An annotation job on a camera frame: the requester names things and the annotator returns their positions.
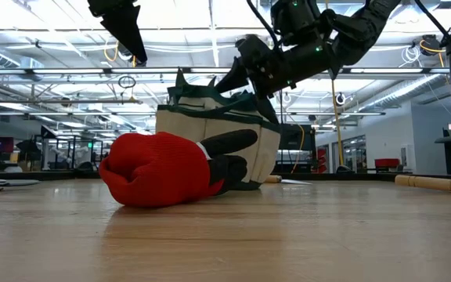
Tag black aluminium table frame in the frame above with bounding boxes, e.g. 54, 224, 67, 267
0, 171, 451, 183

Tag hand rake wooden handle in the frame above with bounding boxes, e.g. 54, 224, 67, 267
394, 174, 451, 196

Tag beige green gardening bag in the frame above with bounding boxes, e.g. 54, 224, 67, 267
155, 85, 282, 192

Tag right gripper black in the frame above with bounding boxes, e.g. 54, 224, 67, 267
214, 34, 334, 125

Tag wide trowel wooden handle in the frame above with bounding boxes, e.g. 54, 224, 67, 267
263, 174, 313, 186

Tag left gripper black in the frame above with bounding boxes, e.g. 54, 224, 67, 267
87, 0, 149, 66

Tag red black gardening glove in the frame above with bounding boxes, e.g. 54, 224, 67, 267
98, 128, 258, 208

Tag black background cabinet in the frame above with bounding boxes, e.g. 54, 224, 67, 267
279, 124, 317, 174

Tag yellow hanging cable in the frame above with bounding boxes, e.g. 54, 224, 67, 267
329, 78, 346, 173

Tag potted snake plant white pot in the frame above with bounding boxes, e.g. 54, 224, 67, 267
174, 68, 218, 89

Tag black ceiling cable reel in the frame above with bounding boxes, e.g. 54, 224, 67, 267
419, 34, 446, 67

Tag green pruning shears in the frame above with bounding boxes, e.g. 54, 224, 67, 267
0, 179, 41, 193

